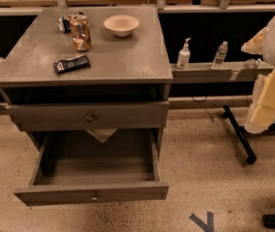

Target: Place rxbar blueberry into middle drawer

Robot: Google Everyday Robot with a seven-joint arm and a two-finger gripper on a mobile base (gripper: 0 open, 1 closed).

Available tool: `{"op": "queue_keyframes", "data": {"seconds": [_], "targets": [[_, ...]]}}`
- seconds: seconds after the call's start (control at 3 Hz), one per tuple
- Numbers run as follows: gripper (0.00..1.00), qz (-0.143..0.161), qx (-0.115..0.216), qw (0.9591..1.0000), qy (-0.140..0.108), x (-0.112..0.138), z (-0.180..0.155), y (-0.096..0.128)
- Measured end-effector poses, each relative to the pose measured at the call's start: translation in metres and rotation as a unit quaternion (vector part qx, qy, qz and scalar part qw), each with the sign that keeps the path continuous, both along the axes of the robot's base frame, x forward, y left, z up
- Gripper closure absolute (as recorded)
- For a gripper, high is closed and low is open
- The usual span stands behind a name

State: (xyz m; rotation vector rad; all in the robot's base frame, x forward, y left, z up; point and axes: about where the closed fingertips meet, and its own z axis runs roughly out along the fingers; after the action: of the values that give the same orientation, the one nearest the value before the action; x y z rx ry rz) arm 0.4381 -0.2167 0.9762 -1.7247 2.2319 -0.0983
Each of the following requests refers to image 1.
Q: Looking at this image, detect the crushed orange soda can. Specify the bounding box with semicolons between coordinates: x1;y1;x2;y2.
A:
70;14;91;51

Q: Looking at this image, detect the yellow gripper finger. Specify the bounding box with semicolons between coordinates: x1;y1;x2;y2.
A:
244;70;275;133

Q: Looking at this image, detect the white pump lotion bottle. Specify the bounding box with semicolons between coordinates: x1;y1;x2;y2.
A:
176;38;191;70

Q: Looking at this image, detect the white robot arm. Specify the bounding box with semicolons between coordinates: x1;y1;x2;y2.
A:
241;15;275;133

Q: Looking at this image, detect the grey wooden drawer cabinet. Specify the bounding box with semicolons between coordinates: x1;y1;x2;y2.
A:
0;7;172;145

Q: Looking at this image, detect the white paper bowl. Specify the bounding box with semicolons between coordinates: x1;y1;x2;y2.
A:
104;14;139;37

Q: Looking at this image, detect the black metal stand leg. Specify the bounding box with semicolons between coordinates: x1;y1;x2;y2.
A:
223;105;257;164

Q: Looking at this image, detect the dark blue rxbar wrapper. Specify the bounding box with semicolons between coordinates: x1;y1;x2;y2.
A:
53;54;90;74

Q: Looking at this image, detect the open grey middle drawer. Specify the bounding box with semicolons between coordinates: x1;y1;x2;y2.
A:
15;129;168;206

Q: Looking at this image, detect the crumpled clear plastic wrap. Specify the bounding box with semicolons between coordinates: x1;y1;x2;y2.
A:
245;58;262;69

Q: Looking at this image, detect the white cloth under drawer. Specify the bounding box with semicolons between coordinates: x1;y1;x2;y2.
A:
87;129;116;143

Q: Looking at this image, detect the closed grey top drawer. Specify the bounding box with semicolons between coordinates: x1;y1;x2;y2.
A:
7;101;168;131

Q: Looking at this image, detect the black chair caster base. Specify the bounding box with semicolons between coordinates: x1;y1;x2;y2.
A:
262;214;275;229

